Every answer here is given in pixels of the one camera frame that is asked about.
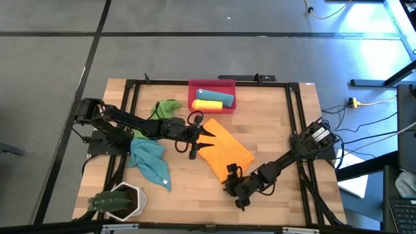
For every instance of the black aluminium table frame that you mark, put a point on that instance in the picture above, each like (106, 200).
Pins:
(162, 82)

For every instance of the grey cloth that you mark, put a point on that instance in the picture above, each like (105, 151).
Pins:
(406, 185)

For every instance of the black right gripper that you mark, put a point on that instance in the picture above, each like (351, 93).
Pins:
(247, 187)

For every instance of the teal microfiber towel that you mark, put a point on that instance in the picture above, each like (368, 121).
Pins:
(216, 97)
(149, 159)

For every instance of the orange microfiber towel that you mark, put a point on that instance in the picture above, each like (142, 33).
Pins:
(227, 152)

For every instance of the green microfiber towel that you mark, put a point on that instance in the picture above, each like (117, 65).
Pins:
(167, 109)

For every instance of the black mounting bar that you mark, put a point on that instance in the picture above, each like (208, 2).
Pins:
(247, 78)

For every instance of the yellow microfiber towel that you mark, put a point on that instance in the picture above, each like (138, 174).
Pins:
(206, 104)

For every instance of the black laptop keyboard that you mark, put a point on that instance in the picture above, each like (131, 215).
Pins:
(403, 216)

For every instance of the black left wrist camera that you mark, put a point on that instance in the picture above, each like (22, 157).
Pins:
(197, 119)

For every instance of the black overhead rail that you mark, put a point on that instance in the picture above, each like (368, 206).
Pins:
(65, 227)

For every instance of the black desk leg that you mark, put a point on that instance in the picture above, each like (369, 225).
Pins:
(367, 83)

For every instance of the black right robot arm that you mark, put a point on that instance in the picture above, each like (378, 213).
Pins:
(292, 156)

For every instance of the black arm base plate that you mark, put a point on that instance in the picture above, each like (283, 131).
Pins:
(94, 148)
(326, 154)

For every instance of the pink translucent plastic basket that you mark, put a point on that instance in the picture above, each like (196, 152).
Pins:
(211, 84)

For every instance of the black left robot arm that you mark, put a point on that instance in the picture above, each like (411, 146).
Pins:
(126, 120)

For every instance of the yellow power plug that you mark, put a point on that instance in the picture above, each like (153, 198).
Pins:
(354, 103)

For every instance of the white paper sheet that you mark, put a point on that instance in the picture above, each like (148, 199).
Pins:
(354, 185)

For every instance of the white hexagonal plant pot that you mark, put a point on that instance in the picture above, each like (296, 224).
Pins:
(139, 198)

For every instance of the green cactus plant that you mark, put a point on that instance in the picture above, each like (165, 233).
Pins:
(109, 201)

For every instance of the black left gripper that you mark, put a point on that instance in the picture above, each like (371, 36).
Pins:
(182, 131)

